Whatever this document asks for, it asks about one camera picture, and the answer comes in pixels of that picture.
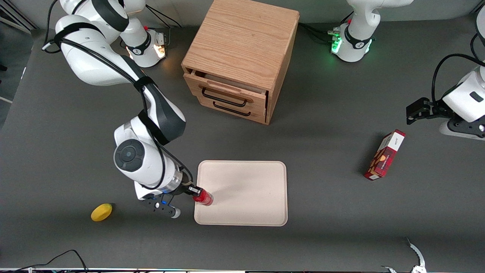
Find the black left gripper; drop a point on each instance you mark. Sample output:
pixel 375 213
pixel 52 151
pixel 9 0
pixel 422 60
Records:
pixel 434 107

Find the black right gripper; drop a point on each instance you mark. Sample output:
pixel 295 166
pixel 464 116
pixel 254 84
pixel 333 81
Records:
pixel 185 188

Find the red coke bottle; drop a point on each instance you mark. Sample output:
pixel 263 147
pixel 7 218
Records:
pixel 205 198

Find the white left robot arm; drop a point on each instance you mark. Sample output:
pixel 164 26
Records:
pixel 360 22

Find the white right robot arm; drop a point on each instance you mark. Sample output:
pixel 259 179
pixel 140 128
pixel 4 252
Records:
pixel 91 64

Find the beige rectangular tray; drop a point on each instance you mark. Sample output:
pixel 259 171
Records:
pixel 250 197

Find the red cracker box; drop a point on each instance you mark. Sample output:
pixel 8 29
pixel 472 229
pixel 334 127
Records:
pixel 384 157

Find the yellow lemon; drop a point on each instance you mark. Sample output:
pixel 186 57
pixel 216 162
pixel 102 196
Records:
pixel 101 212

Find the wooden drawer closed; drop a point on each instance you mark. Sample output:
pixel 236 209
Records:
pixel 257 113

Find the wooden drawer slightly open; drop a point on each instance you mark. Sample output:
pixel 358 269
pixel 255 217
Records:
pixel 227 91

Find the white curved plastic strip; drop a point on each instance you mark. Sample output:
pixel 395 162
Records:
pixel 418 254

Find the wooden drawer cabinet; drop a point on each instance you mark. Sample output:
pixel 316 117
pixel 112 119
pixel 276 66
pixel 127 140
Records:
pixel 242 38

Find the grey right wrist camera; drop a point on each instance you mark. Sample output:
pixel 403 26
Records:
pixel 165 207

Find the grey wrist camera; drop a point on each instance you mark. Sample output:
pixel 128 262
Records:
pixel 456 132
pixel 165 207

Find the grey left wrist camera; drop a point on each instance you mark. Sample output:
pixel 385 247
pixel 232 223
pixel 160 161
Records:
pixel 456 132

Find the grey metal frame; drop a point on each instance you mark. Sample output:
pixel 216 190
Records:
pixel 15 15

